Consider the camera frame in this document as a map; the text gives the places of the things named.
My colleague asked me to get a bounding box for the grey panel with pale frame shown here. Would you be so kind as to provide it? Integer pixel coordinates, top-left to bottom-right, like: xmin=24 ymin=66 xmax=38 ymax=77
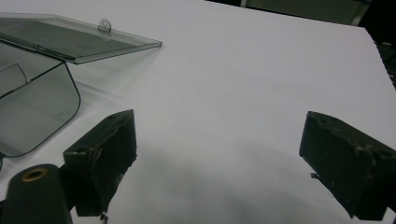
xmin=241 ymin=0 xmax=372 ymax=26

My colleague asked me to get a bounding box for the clear grey plastic box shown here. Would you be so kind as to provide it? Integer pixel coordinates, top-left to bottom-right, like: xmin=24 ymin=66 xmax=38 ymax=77
xmin=0 ymin=12 xmax=163 ymax=159

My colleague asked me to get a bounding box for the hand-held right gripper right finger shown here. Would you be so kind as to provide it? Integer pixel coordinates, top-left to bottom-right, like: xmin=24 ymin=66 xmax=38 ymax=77
xmin=299 ymin=110 xmax=396 ymax=222

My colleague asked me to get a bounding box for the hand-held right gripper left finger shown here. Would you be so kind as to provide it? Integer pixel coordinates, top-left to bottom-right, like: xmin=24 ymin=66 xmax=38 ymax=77
xmin=62 ymin=108 xmax=138 ymax=217

